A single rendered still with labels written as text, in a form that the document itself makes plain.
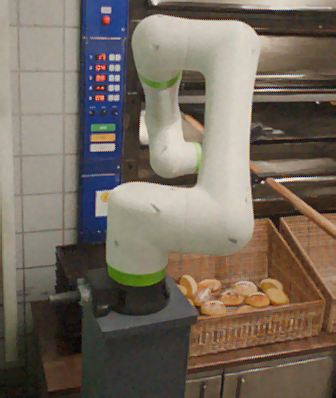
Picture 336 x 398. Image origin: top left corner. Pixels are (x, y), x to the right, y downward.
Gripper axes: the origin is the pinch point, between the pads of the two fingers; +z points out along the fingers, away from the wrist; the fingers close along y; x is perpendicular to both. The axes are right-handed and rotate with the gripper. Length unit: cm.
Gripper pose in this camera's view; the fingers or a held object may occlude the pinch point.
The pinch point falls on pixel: (276, 154)
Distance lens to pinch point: 185.7
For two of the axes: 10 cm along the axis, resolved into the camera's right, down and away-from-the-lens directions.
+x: 3.1, 3.5, -8.8
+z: 9.5, -0.5, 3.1
